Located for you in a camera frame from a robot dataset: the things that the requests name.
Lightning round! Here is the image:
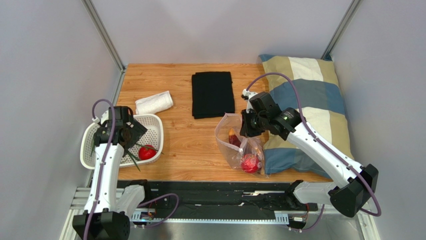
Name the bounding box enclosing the red fake tomato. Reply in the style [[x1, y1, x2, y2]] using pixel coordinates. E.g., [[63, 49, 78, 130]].
[[240, 154, 261, 174]]

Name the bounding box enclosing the red fake apple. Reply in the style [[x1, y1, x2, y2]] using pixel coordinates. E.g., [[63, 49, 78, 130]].
[[138, 144, 157, 161]]

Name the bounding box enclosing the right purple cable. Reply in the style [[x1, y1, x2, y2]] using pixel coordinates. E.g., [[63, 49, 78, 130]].
[[246, 72, 383, 232]]

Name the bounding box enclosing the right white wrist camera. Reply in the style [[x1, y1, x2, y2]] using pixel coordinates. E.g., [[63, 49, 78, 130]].
[[241, 88, 258, 113]]

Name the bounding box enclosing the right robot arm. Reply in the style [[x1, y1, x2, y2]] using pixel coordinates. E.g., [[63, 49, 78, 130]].
[[240, 89, 379, 218]]

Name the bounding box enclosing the plaid pillow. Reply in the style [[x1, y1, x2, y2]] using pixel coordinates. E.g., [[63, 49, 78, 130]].
[[259, 54, 352, 177]]

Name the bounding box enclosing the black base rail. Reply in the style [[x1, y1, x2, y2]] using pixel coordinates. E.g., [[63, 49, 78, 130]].
[[116, 179, 320, 225]]

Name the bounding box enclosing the aluminium frame post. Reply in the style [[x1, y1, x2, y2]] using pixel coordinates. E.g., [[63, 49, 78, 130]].
[[321, 0, 363, 61], [81, 0, 126, 73]]

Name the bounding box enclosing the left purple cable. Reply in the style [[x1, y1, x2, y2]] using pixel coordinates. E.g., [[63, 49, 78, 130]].
[[82, 98, 117, 240]]

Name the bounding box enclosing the purple cable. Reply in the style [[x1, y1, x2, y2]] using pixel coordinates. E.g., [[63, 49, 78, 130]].
[[82, 98, 117, 240], [246, 72, 383, 232]]

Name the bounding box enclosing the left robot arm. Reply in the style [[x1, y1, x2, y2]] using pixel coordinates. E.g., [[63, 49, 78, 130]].
[[72, 106, 148, 240]]

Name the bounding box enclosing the left aluminium frame post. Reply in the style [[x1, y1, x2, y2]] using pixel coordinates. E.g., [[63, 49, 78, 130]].
[[81, 0, 126, 73]]

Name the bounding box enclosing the white rolled towel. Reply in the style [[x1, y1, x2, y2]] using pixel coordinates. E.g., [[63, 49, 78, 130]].
[[135, 90, 174, 115]]

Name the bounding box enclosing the orange fake carrot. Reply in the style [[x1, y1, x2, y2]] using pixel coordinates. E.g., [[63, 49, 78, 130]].
[[228, 128, 242, 148]]

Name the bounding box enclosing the right aluminium frame post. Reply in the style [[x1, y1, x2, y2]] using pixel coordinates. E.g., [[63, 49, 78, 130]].
[[321, 0, 363, 61]]

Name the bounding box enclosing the clear zip top bag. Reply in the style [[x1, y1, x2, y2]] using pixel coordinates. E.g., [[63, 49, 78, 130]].
[[214, 113, 267, 177]]

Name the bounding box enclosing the white perforated plastic basket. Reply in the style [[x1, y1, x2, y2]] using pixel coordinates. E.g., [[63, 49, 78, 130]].
[[80, 114, 164, 170]]

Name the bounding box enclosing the black folded cloth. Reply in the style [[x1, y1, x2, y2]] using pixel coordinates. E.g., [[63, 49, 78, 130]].
[[191, 71, 236, 119]]

